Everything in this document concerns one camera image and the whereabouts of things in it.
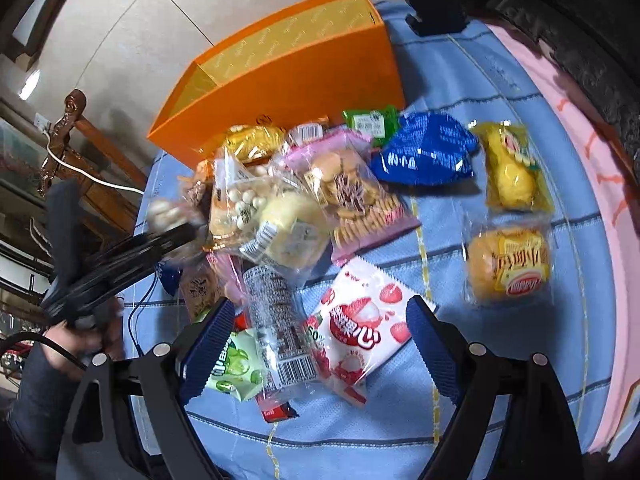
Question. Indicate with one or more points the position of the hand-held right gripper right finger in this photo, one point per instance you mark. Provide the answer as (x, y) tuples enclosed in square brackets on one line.
[(432, 355)]

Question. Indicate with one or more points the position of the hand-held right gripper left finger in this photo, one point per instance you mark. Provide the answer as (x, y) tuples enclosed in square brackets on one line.
[(210, 350)]

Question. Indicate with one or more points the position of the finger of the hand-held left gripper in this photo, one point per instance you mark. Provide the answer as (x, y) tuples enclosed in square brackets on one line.
[(100, 285), (165, 242)]

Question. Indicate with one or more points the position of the clear beige snack packet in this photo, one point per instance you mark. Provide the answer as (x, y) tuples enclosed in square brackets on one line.
[(167, 215)]

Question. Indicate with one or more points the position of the clear brown snack bag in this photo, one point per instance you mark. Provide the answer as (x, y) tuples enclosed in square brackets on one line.
[(200, 287)]

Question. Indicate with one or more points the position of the clear packet with black print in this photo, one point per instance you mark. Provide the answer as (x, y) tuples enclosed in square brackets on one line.
[(275, 325)]

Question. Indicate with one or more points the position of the small bread packet yellow label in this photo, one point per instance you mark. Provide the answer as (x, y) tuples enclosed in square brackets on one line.
[(505, 260)]

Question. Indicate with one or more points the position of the golden snack packet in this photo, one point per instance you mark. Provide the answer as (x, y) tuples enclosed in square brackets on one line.
[(252, 142)]

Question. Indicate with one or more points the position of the orange cardboard box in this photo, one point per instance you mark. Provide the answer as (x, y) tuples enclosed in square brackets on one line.
[(300, 75)]

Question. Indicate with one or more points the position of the green snack packet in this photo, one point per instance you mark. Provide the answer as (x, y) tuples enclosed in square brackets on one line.
[(370, 122)]

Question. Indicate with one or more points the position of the person's left forearm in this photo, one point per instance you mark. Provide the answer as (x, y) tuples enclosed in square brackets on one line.
[(35, 400)]

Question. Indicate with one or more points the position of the person's left hand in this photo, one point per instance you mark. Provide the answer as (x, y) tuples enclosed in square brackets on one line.
[(100, 340)]

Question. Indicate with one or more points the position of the green grape candy packet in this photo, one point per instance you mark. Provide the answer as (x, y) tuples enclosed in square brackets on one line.
[(237, 365)]

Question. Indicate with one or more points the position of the dark blue snack packet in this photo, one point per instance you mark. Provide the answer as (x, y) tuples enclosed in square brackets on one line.
[(170, 277)]

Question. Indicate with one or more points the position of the pink wrapper snack packet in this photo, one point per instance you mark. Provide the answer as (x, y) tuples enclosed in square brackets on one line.
[(225, 272)]

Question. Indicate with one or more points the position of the white red fruit jelly packet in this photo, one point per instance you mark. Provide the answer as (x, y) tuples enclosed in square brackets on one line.
[(357, 330)]

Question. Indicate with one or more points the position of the clear packet of white balls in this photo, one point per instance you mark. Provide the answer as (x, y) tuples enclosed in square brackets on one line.
[(240, 200)]

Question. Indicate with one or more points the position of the red snack packet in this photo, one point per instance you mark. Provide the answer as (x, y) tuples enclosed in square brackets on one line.
[(275, 410)]

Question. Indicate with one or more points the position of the brown wooden chair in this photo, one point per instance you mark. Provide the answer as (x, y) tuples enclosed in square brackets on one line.
[(65, 125)]

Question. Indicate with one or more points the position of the blue striped blanket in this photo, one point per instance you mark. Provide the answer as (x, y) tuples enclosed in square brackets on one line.
[(350, 440)]

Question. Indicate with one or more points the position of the pale bun clear packet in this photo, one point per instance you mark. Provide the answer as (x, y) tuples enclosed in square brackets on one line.
[(290, 225)]

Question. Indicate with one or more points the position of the clear orange-trim snack packet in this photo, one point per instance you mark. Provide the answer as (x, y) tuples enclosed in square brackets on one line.
[(306, 132)]

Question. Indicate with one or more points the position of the pink biscuit packet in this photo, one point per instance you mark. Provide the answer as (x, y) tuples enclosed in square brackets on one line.
[(350, 195)]

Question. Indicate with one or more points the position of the yellow cake packet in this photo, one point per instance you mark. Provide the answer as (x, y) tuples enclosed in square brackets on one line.
[(512, 175)]

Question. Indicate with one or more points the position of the blue white-print snack packet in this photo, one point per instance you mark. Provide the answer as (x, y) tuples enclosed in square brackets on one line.
[(425, 155)]

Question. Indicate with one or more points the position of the pink bed sheet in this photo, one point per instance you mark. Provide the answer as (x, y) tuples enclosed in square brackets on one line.
[(590, 185)]

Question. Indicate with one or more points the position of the dark carved wooden headboard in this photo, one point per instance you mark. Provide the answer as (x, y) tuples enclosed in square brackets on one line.
[(575, 20)]

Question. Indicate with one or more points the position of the white wall socket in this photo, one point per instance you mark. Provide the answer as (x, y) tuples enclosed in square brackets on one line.
[(41, 122)]

